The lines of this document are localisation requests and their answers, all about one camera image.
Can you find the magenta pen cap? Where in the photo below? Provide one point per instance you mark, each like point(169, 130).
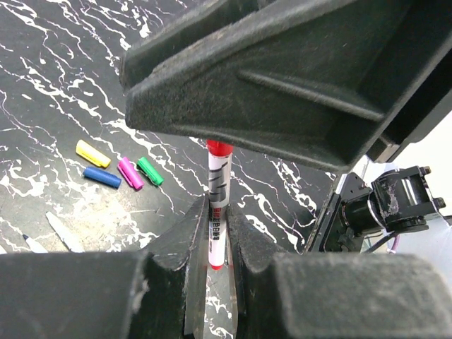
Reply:
point(131, 176)

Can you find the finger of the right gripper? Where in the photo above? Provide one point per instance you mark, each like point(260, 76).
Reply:
point(314, 82)
point(198, 22)

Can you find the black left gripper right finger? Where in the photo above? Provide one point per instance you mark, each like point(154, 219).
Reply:
point(255, 292)

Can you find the blue pen cap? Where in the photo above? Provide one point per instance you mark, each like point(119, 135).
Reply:
point(101, 176)

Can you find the yellow pen cap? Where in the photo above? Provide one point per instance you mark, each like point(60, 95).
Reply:
point(92, 155)

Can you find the green pen cap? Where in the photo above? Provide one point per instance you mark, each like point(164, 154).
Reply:
point(154, 176)

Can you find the red pen cap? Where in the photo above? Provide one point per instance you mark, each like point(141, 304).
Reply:
point(219, 149)

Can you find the white pen blue tip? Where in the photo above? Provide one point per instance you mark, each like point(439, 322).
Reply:
point(34, 246)

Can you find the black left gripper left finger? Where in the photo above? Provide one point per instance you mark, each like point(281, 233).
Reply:
point(170, 294)

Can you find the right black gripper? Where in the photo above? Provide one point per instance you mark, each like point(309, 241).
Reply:
point(430, 104)

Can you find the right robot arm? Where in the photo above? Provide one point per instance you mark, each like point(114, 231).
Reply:
point(334, 290)

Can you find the white pen red tip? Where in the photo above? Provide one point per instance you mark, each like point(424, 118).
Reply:
point(219, 173)

